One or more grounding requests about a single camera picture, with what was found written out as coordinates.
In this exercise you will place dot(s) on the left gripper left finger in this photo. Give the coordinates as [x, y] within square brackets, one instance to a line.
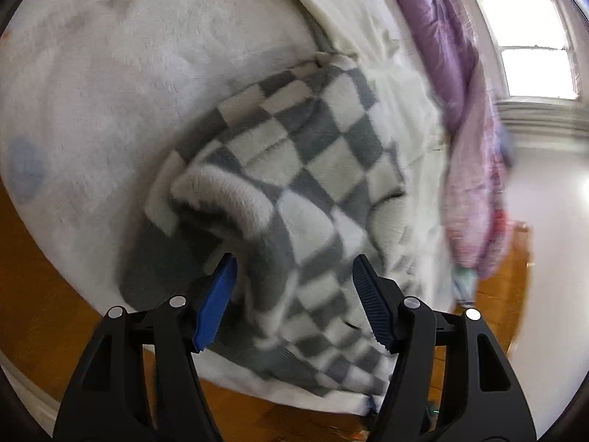
[137, 379]

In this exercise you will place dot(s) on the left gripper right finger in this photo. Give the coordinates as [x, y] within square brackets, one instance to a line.
[451, 380]

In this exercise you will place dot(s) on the grey white checkered cardigan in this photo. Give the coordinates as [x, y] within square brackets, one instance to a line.
[293, 176]

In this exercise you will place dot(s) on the purple floral duvet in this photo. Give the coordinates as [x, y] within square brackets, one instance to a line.
[474, 206]

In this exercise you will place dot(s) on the white floral bed sheet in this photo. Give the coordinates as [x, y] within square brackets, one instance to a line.
[96, 93]

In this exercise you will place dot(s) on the window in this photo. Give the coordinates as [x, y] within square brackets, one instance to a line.
[533, 46]

